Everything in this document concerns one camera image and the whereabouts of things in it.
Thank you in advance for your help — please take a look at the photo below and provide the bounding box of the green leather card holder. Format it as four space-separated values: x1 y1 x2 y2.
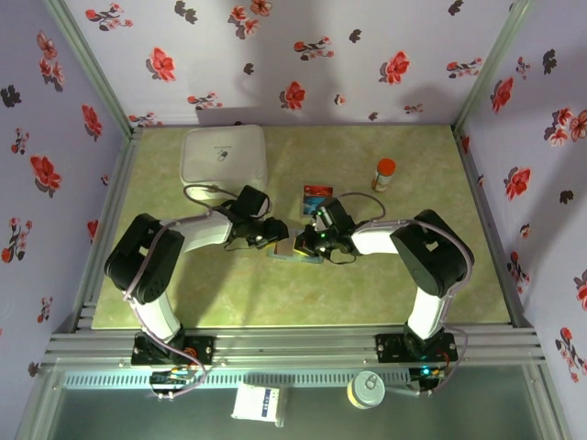
267 223 325 267

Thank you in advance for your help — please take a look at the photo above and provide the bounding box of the clear acrylic card box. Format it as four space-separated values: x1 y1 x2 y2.
299 182 338 217

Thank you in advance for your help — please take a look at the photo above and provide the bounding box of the pill bottle with orange cap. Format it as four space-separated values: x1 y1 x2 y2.
371 158 397 193

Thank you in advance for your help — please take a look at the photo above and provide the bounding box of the tin can with pull tab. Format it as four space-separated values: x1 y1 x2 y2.
346 369 387 411

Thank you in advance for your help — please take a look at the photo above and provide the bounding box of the white cardboard box blue print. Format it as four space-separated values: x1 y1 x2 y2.
229 383 289 428

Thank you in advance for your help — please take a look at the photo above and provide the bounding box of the long aluminium frame rail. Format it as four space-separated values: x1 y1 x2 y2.
39 323 548 368

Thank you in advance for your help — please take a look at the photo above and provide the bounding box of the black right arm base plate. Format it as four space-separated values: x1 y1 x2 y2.
374 332 460 364

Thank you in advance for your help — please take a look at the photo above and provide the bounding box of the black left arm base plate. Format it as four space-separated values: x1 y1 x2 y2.
130 334 216 367

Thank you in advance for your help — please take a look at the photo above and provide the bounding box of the grey slotted cable duct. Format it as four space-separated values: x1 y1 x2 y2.
61 369 412 390

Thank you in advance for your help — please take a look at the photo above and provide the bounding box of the aluminium side rail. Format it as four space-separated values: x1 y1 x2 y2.
52 126 144 334
451 126 537 329

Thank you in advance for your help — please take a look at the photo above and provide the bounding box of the aluminium corner post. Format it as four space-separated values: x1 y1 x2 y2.
41 0 144 138
451 0 536 134

